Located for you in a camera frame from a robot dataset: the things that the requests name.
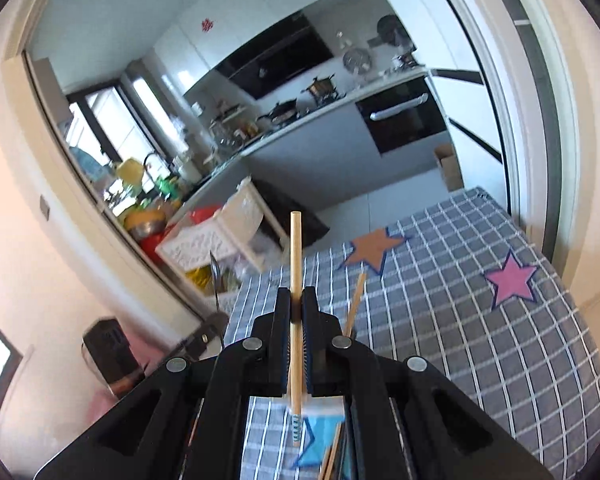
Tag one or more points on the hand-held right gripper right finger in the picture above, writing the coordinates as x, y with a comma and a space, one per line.
311, 355

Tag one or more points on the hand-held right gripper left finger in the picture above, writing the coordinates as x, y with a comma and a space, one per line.
282, 350

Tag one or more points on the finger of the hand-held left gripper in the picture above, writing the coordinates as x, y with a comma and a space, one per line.
207, 337

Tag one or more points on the gold foil packet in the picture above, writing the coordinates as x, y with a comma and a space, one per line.
200, 275

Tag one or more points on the clear plastic bag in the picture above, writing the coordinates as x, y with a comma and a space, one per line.
245, 265

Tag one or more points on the red bucket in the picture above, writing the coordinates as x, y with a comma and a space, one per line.
200, 219

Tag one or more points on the white perforated trolley cart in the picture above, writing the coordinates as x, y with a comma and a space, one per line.
230, 220

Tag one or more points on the orange metal basin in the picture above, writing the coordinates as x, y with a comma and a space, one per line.
145, 220

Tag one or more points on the black kitchen faucet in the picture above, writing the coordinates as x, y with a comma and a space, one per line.
150, 165

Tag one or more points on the yellow container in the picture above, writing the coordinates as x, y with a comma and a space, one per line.
130, 172

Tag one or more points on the grey kitchen counter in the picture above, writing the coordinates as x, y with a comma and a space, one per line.
320, 160

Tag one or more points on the glass kettle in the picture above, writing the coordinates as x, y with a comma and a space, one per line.
220, 132

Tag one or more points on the spice rack with bottles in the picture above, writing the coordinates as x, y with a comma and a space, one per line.
240, 122

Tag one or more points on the cardboard box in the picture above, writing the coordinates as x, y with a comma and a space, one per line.
447, 165

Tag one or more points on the black wok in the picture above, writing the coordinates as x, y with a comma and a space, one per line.
280, 112

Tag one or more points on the black built-in oven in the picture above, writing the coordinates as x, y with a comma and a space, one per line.
405, 115

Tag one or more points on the steel cooking pot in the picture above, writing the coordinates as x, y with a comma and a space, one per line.
321, 89

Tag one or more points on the black range hood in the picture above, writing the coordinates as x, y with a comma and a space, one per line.
275, 60

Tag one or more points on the red paper decoration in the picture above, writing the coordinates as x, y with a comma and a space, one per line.
208, 25

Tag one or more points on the white upper kitchen cabinets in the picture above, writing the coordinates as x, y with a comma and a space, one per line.
240, 25

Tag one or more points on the white refrigerator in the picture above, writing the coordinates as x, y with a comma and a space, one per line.
430, 10

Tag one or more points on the grey wall switch plate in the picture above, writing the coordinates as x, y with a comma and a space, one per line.
44, 207

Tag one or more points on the round black wall rack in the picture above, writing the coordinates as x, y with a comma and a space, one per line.
392, 30

